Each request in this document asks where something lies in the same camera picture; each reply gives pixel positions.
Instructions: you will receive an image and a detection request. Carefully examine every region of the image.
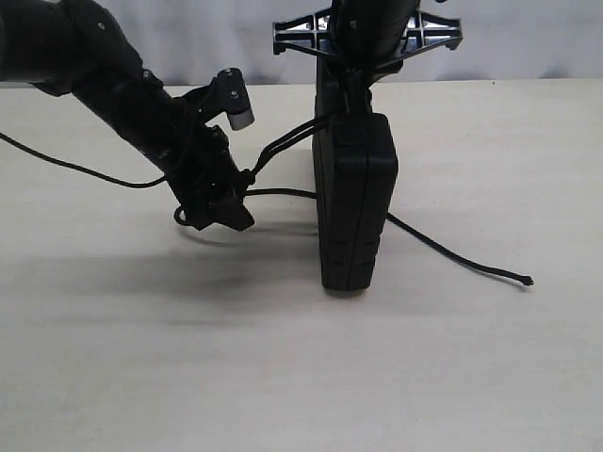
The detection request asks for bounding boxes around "black braided rope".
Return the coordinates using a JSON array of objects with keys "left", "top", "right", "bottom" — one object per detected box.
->
[{"left": 173, "top": 112, "right": 535, "bottom": 287}]

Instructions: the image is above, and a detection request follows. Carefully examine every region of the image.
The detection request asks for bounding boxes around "black plastic carrying case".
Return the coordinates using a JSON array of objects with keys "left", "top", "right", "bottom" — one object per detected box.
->
[{"left": 310, "top": 60, "right": 399, "bottom": 296}]

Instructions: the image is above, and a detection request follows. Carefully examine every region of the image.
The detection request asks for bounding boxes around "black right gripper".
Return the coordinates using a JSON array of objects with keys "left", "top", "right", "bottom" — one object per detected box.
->
[{"left": 272, "top": 0, "right": 463, "bottom": 83}]

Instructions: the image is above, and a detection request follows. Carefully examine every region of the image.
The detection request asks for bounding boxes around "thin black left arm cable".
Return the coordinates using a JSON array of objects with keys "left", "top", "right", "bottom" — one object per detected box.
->
[{"left": 0, "top": 131, "right": 166, "bottom": 189}]

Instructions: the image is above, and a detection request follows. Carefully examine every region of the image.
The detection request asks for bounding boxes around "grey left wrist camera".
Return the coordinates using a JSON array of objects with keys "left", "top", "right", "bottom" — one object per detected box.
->
[{"left": 216, "top": 68, "right": 254, "bottom": 131}]

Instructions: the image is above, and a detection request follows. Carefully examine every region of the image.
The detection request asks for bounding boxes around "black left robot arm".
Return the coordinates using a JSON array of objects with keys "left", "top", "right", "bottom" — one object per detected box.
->
[{"left": 1, "top": 1, "right": 254, "bottom": 231}]

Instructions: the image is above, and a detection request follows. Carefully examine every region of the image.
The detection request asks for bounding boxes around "white backdrop curtain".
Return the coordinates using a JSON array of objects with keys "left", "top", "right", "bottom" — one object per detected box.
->
[{"left": 0, "top": 0, "right": 603, "bottom": 89}]

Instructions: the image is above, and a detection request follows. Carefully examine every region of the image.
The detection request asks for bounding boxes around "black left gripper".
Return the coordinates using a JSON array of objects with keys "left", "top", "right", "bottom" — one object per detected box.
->
[{"left": 144, "top": 84, "right": 255, "bottom": 232}]

